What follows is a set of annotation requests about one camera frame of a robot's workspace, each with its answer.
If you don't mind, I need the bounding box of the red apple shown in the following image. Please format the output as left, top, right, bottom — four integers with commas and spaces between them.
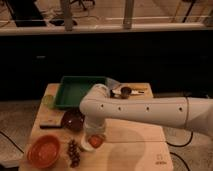
88, 135, 105, 149

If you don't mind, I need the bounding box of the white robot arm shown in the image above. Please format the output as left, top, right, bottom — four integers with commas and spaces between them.
79, 84, 213, 138

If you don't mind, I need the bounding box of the white paper cup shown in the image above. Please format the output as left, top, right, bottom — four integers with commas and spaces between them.
80, 135, 95, 152

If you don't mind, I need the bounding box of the light green small cup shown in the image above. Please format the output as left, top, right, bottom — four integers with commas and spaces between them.
42, 95, 54, 109

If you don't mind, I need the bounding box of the dark maroon bowl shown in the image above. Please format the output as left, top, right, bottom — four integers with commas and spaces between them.
61, 108, 85, 132

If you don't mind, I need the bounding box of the dark grape bunch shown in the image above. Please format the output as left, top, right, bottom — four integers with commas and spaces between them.
67, 139, 80, 168

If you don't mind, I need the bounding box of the green plastic tray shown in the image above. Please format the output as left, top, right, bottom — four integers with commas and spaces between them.
54, 76, 106, 109

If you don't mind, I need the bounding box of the grey cloth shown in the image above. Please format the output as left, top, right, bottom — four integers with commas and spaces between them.
106, 77, 120, 90

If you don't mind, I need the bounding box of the orange plastic bowl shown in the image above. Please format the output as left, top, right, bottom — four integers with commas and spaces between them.
27, 134, 60, 169

